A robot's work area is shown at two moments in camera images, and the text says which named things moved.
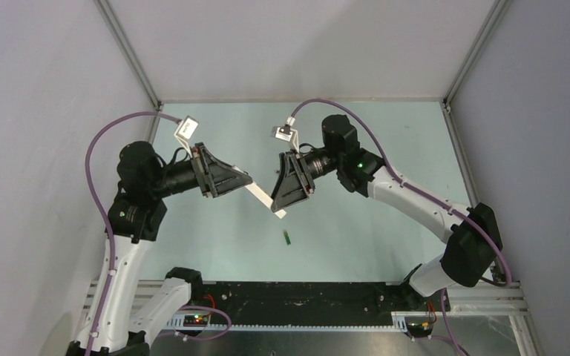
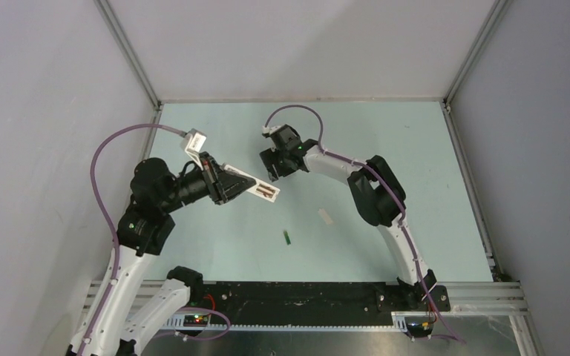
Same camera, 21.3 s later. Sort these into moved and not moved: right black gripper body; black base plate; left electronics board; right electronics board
Moved: right black gripper body
Not moved: right electronics board; left electronics board; black base plate
